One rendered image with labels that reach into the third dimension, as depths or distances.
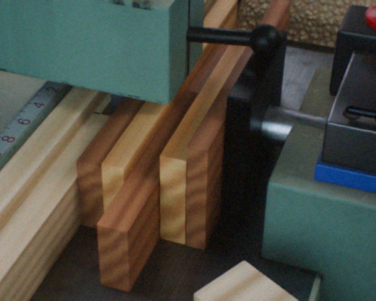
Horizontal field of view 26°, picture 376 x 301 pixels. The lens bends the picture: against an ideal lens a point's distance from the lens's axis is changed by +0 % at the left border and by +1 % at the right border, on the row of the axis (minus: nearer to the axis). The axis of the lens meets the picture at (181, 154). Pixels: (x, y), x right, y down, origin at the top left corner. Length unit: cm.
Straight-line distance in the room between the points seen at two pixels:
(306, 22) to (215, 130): 27
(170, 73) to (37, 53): 9
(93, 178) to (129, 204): 4
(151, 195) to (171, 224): 4
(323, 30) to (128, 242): 33
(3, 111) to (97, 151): 33
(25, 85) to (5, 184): 38
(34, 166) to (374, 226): 20
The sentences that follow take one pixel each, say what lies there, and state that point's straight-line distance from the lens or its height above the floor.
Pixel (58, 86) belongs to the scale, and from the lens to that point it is 56.
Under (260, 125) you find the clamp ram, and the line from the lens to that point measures 52.
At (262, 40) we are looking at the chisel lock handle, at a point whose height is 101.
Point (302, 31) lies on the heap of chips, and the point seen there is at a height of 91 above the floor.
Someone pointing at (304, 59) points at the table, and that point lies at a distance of 71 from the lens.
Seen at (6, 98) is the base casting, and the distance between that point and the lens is 84.
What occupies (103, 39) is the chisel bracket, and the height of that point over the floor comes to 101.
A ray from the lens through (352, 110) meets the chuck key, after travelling 45.
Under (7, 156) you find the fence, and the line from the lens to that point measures 51.
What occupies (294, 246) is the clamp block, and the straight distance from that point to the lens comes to 50.
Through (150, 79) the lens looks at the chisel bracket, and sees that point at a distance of 51.
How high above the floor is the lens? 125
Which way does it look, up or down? 37 degrees down
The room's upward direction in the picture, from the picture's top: 1 degrees clockwise
